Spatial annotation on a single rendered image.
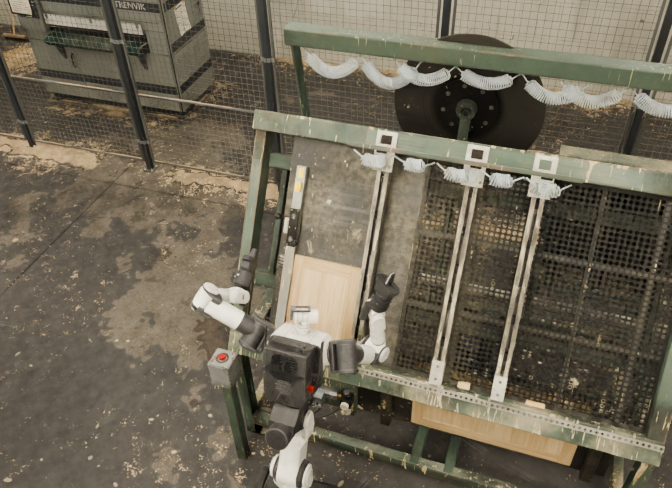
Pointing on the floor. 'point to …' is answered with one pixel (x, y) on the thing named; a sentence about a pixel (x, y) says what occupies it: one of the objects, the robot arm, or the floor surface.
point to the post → (236, 422)
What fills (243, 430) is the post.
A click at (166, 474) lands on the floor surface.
